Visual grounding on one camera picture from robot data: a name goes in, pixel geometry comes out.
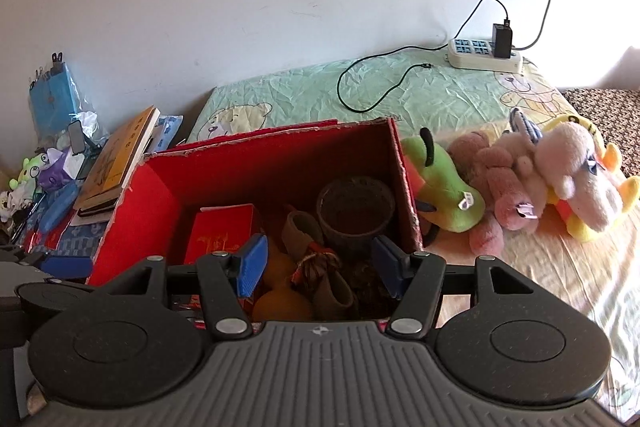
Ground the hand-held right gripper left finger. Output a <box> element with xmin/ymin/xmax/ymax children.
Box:
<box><xmin>92</xmin><ymin>233</ymin><xmax>271</xmax><ymax>342</ymax></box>

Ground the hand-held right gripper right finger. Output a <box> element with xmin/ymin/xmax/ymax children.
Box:
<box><xmin>371</xmin><ymin>234</ymin><xmax>551</xmax><ymax>342</ymax></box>

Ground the pine cone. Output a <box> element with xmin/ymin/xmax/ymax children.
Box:
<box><xmin>350</xmin><ymin>259</ymin><xmax>396</xmax><ymax>315</ymax></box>

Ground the yellow gourd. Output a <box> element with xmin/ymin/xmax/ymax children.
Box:
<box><xmin>251</xmin><ymin>252</ymin><xmax>315</xmax><ymax>323</ymax></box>

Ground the small red gold-printed box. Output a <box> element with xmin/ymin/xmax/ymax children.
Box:
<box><xmin>182</xmin><ymin>203</ymin><xmax>263</xmax><ymax>265</ymax></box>

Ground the printed paper cup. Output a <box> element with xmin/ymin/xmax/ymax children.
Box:
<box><xmin>316</xmin><ymin>177</ymin><xmax>397</xmax><ymax>258</ymax></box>

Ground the red cardboard box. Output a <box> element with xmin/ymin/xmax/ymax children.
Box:
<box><xmin>85</xmin><ymin>117</ymin><xmax>426</xmax><ymax>323</ymax></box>

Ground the blue flat box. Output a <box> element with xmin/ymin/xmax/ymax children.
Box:
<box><xmin>40</xmin><ymin>255</ymin><xmax>94</xmax><ymax>280</ymax></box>

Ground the blue patterned cloth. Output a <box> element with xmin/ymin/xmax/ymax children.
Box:
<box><xmin>27</xmin><ymin>217</ymin><xmax>108</xmax><ymax>258</ymax></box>

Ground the blue pencil case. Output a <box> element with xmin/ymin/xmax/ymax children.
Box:
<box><xmin>39</xmin><ymin>182</ymin><xmax>81</xmax><ymax>233</ymax></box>

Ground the small white plush toy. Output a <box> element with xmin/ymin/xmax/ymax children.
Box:
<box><xmin>0</xmin><ymin>189</ymin><xmax>23</xmax><ymax>223</ymax></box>

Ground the black notebook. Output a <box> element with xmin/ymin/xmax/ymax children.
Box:
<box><xmin>72</xmin><ymin>187</ymin><xmax>123</xmax><ymax>219</ymax></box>

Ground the small purple plush toy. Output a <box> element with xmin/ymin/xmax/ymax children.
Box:
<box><xmin>39</xmin><ymin>149</ymin><xmax>76</xmax><ymax>192</ymax></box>

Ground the small green plush toy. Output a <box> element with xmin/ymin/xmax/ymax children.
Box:
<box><xmin>9</xmin><ymin>152</ymin><xmax>51</xmax><ymax>192</ymax></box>

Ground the pink plush bear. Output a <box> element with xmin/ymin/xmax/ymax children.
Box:
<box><xmin>446</xmin><ymin>131</ymin><xmax>548</xmax><ymax>255</ymax></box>

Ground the white and blue booklet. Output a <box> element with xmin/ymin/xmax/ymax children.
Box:
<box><xmin>145</xmin><ymin>113</ymin><xmax>186</xmax><ymax>155</ymax></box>

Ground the small black device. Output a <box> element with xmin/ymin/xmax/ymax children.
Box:
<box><xmin>67</xmin><ymin>121</ymin><xmax>87</xmax><ymax>156</ymax></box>

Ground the yellow book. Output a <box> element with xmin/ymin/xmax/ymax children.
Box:
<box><xmin>74</xmin><ymin>106</ymin><xmax>162</xmax><ymax>210</ymax></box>

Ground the cream bed sheet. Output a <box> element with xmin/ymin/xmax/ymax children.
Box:
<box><xmin>422</xmin><ymin>117</ymin><xmax>640</xmax><ymax>410</ymax></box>

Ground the green cartoon bed sheet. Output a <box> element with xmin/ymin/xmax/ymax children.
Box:
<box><xmin>187</xmin><ymin>47</ymin><xmax>576</xmax><ymax>145</ymax></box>

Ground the blue striped plush toy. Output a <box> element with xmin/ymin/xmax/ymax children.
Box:
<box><xmin>509</xmin><ymin>107</ymin><xmax>543</xmax><ymax>142</ymax></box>

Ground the blue packet in plastic bag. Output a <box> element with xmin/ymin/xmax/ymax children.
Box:
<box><xmin>27</xmin><ymin>52</ymin><xmax>101</xmax><ymax>142</ymax></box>

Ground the pale pink plush elephant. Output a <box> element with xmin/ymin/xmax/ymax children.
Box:
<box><xmin>517</xmin><ymin>122</ymin><xmax>626</xmax><ymax>230</ymax></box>

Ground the white power strip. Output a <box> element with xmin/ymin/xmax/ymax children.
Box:
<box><xmin>446</xmin><ymin>38</ymin><xmax>523</xmax><ymax>72</ymax></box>

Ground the black power adapter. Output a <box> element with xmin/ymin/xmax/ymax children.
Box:
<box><xmin>491</xmin><ymin>23</ymin><xmax>514</xmax><ymax>59</ymax></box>

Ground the yellow plush toy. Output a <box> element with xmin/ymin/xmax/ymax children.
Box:
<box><xmin>542</xmin><ymin>114</ymin><xmax>640</xmax><ymax>244</ymax></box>

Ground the pink plush toy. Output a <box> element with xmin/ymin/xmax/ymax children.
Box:
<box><xmin>559</xmin><ymin>88</ymin><xmax>640</xmax><ymax>152</ymax></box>

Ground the black charging cable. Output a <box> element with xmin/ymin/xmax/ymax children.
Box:
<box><xmin>336</xmin><ymin>0</ymin><xmax>512</xmax><ymax>114</ymax></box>

